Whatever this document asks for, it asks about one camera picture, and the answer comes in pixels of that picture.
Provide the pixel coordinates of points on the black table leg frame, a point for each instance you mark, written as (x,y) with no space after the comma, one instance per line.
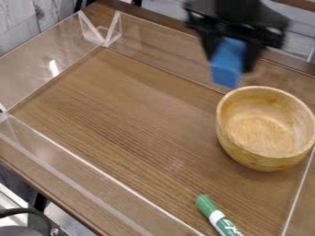
(39,224)

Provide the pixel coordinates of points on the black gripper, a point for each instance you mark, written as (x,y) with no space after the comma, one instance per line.
(246,20)

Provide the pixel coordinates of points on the brown wooden bowl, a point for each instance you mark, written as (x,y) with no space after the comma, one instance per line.
(265,128)

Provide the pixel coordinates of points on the green dry erase marker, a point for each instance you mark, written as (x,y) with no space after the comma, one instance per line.
(221,222)

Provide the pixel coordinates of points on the blue rectangular block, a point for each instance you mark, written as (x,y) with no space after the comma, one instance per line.
(227,63)

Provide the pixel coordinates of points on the clear acrylic tray wall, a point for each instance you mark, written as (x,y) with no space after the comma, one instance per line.
(107,127)

